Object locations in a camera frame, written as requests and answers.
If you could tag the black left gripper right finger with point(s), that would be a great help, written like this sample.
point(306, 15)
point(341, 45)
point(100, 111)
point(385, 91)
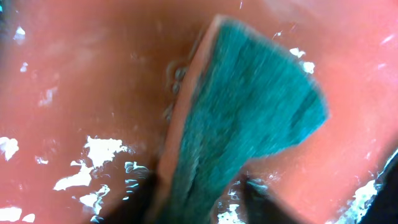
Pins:
point(261, 206)

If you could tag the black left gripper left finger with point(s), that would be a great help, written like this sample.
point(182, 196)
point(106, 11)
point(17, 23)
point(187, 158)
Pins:
point(133, 210)

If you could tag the pink green scrub sponge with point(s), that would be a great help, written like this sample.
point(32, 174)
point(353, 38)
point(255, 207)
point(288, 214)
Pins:
point(243, 97)

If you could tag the red black tray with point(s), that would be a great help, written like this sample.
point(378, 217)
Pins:
point(87, 86)

